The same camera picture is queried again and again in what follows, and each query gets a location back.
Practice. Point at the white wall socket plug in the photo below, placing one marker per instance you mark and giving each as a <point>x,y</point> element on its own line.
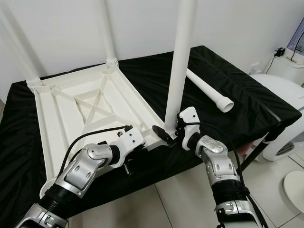
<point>255,68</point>

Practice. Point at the pink plastic stool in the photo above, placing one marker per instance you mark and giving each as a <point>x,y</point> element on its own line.
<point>243,149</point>

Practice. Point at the white insect zapper lamp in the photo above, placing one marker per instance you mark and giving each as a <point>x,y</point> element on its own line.
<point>298,38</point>

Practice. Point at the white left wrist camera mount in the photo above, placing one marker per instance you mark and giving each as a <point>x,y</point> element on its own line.
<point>130,137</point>

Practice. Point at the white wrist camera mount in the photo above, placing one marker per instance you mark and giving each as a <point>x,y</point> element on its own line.
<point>190,118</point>
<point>130,137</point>

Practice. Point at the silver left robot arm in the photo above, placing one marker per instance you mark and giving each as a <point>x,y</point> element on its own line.
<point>85,168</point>

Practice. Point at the black power adapter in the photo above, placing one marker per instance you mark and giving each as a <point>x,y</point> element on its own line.
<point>280,52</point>

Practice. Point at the white dome appliance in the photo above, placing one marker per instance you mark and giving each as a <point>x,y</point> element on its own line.
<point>282,95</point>

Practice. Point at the white plastic table leg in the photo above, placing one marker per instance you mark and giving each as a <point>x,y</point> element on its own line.
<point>108,33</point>
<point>23,57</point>
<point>211,92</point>
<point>183,61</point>

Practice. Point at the white pedestal fan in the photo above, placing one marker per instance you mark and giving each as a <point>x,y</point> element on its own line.
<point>295,190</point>

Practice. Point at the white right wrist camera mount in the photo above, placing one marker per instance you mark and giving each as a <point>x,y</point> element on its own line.
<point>190,118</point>

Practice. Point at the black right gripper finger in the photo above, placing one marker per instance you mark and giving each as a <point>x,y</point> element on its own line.
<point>161,132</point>

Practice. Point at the white square cabinet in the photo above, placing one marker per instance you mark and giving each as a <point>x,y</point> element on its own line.
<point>285,69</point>

